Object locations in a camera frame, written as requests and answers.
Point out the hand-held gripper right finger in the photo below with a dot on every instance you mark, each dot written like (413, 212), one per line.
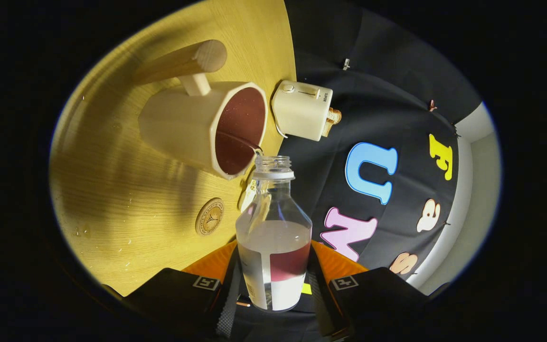
(321, 304)

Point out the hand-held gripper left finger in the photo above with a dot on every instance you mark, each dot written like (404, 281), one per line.
(226, 313)

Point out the clear juice bottle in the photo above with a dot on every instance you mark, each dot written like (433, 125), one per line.
(273, 247)

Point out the round wooden coaster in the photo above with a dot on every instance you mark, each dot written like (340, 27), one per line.
(209, 217)

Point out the white divided condiment dish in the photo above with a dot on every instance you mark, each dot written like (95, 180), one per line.
(247, 194)

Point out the wooden table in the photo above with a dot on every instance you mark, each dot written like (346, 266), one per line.
(126, 204)

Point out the toast slice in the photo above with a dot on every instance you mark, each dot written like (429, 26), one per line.
(330, 129)
(334, 116)

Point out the cream toaster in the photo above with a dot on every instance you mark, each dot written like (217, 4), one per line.
(299, 111)

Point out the black backdrop cloth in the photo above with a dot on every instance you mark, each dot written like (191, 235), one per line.
(349, 104)

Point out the pink clip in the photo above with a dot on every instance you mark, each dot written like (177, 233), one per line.
(432, 105)

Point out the silver clip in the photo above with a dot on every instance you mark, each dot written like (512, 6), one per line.
(346, 64)

